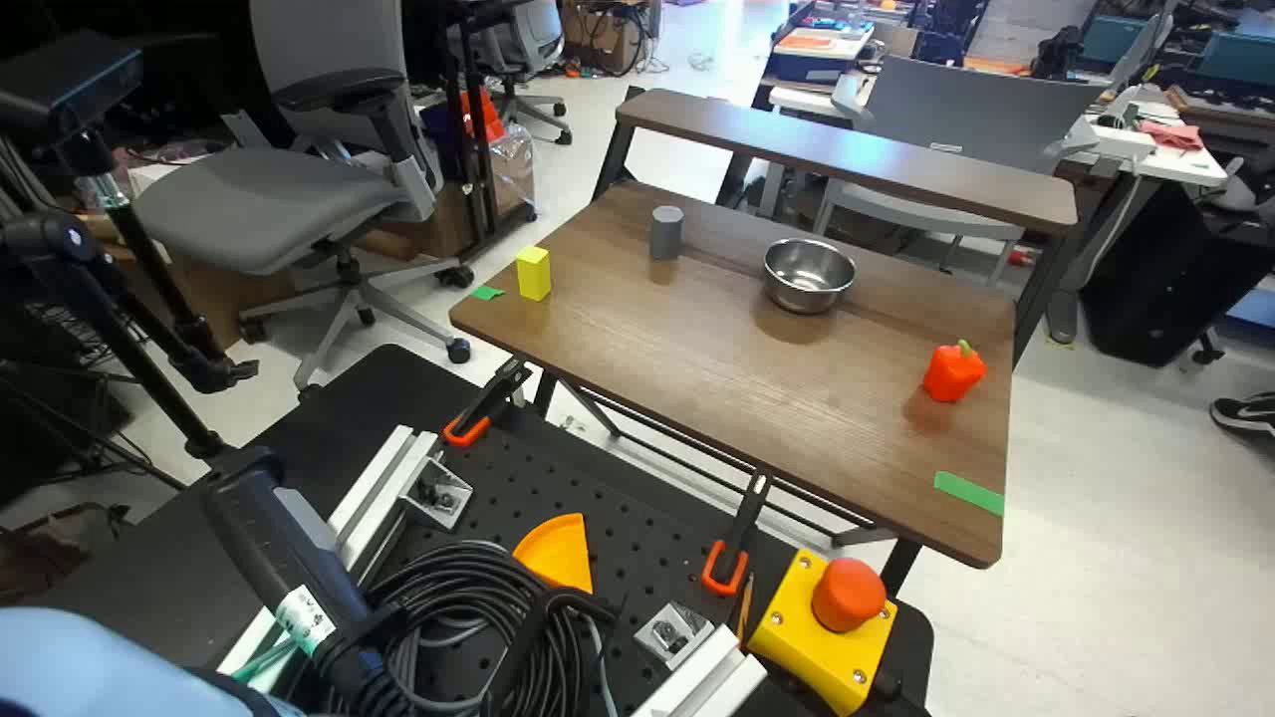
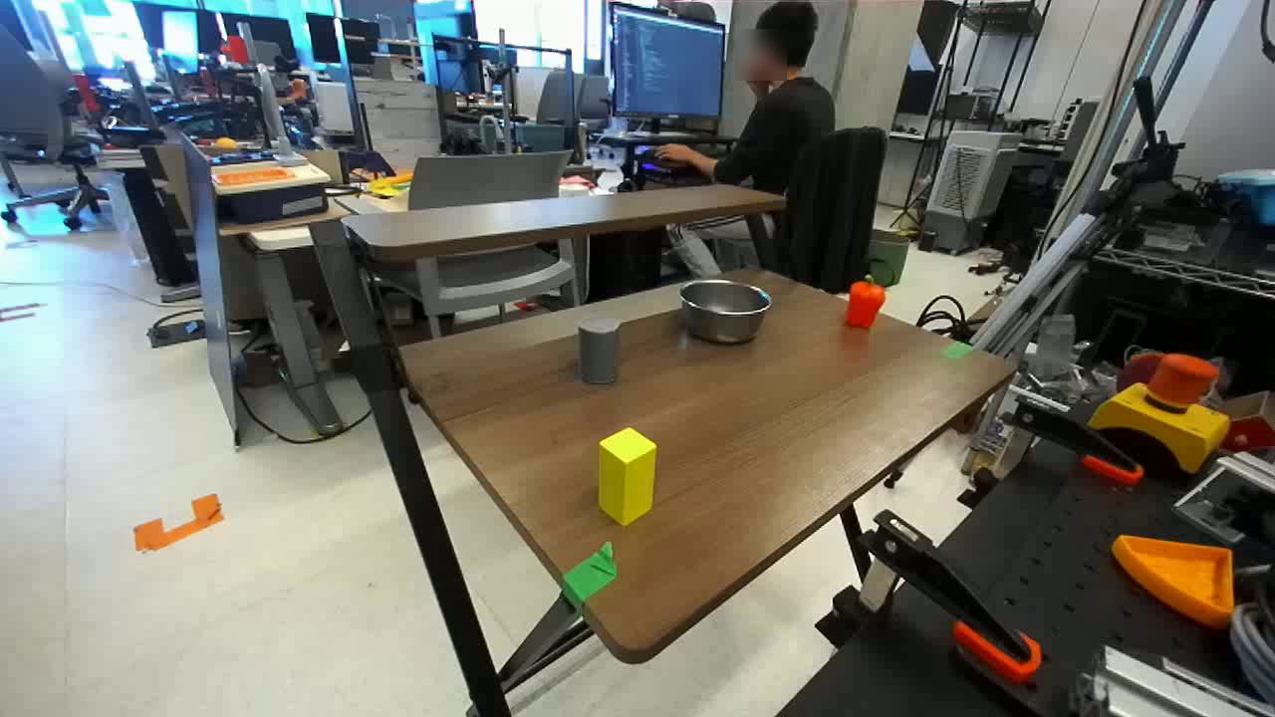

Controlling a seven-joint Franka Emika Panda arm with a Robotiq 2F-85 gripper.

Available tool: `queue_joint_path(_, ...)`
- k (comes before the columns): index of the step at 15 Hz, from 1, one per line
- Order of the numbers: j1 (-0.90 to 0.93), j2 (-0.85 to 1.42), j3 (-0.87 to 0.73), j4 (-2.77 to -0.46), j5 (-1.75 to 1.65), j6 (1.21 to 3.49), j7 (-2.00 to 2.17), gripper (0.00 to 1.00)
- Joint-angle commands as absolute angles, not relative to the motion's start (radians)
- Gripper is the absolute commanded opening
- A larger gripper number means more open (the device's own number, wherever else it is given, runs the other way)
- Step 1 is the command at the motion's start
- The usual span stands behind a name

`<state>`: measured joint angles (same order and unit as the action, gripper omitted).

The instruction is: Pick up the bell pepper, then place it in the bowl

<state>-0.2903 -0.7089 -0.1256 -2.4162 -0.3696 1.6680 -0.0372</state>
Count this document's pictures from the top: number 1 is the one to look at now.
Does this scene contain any light blue cloth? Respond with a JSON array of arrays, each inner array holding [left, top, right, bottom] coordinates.
[[0, 602, 311, 717]]

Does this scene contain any grey office chair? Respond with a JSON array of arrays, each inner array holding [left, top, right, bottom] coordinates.
[[127, 0, 480, 393]]

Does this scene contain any long green tape strip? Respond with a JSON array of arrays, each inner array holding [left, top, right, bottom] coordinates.
[[930, 466, 1010, 522]]

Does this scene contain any aluminium rail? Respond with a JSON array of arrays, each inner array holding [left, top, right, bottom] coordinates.
[[214, 423, 446, 679], [630, 622, 775, 717]]

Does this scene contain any black orange clamp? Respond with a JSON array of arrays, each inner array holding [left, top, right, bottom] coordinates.
[[698, 469, 778, 602], [438, 355, 535, 453]]

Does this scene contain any yellow emergency stop box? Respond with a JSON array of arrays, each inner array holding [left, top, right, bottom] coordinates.
[[744, 545, 901, 717]]

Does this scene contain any black sneaker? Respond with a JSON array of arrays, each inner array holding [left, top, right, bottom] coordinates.
[[1209, 392, 1275, 443]]

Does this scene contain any black tripod stand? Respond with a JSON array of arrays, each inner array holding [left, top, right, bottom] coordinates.
[[0, 27, 264, 462]]

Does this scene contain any yellow block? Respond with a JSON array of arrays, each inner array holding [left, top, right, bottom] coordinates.
[[513, 243, 553, 306]]

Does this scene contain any cardboard box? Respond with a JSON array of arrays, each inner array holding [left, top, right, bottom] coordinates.
[[354, 125, 543, 267]]

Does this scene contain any orange wedge piece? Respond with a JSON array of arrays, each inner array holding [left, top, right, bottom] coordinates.
[[509, 509, 598, 597]]

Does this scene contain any black cable coil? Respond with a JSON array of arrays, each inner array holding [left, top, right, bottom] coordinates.
[[314, 535, 622, 717]]

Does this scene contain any grey cylinder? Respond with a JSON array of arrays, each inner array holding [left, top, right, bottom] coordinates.
[[646, 202, 691, 262]]

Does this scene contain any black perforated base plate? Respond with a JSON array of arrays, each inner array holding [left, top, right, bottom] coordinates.
[[25, 342, 936, 717]]

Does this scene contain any orange bell pepper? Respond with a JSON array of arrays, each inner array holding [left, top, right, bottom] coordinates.
[[921, 336, 994, 405]]

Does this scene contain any metal bowl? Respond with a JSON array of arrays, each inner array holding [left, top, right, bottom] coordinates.
[[760, 235, 860, 320]]

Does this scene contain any black office chair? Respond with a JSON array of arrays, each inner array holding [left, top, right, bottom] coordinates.
[[455, 0, 580, 149]]

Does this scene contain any wooden table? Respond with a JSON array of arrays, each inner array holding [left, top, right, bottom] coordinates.
[[446, 178, 1021, 575]]

